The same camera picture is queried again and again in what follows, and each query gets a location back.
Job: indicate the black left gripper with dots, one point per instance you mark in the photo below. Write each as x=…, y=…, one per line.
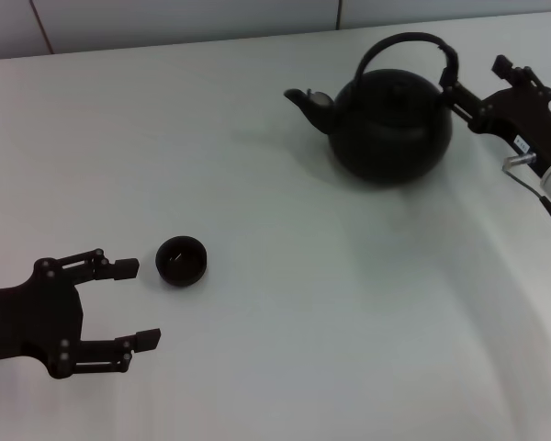
x=27, y=321

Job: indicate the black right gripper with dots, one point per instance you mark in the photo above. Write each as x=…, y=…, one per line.
x=528, y=119

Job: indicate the small black teacup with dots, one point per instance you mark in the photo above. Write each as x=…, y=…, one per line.
x=181, y=275

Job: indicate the black cast iron teapot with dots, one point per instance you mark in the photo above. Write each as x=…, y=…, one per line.
x=390, y=133

